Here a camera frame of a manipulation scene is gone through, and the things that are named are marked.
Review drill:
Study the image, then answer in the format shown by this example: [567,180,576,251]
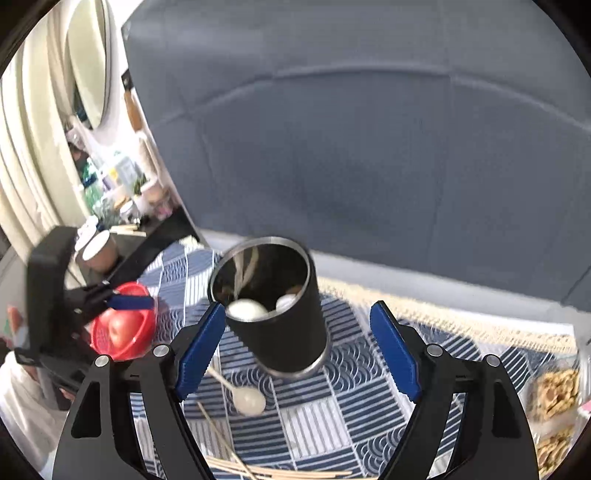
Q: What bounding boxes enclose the person's left forearm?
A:
[0,351,70,472]

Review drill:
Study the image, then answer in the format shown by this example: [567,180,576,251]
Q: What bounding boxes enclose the oval wall mirror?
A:
[65,0,116,130]

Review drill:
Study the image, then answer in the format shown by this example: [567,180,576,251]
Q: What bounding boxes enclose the large white ceramic spoon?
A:
[226,298,269,321]

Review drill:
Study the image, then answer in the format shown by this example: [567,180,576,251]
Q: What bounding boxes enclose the grey fabric backdrop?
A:
[121,0,591,308]

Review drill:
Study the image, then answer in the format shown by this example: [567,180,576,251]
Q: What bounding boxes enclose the brown bottle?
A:
[124,90,145,132]

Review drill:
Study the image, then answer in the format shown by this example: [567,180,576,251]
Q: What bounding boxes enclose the woven vase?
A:
[139,134,162,181]

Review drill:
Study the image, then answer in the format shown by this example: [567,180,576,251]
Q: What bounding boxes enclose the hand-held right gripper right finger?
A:
[369,300,541,480]

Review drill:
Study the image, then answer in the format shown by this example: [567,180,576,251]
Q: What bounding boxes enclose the cream lace cloth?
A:
[316,277,578,356]

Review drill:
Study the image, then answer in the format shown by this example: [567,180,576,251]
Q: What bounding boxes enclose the red plastic basket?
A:
[90,282,158,361]

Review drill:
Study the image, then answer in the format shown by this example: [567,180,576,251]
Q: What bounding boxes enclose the cream handled ceramic spoon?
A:
[203,367,267,417]

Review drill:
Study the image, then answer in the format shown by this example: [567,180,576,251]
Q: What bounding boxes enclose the person's left hand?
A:
[7,305,29,352]

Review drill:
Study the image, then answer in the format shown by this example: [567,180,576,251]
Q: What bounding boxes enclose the red apple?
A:
[99,308,134,349]

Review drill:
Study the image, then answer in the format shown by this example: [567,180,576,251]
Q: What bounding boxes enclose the green water bottle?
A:
[83,161,105,217]

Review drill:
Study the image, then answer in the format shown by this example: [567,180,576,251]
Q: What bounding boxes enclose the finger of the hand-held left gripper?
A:
[74,284,155,319]

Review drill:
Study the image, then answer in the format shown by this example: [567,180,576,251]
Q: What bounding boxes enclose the paper cups on counter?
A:
[81,229,120,273]

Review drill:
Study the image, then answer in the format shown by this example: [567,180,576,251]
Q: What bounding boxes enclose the black utensil holder cup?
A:
[209,236,329,377]

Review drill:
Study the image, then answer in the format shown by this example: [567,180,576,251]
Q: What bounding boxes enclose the cream curtain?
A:
[0,0,93,259]

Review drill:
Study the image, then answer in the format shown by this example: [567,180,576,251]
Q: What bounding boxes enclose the white plastic bottle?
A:
[111,154,137,185]

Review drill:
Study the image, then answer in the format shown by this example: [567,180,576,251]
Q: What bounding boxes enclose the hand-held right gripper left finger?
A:
[51,302,227,480]

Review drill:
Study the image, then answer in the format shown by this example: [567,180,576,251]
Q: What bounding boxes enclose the blue white patterned tablecloth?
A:
[124,237,578,480]

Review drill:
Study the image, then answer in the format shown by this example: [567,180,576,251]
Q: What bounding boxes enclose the clear bag of cookies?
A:
[526,355,587,478]

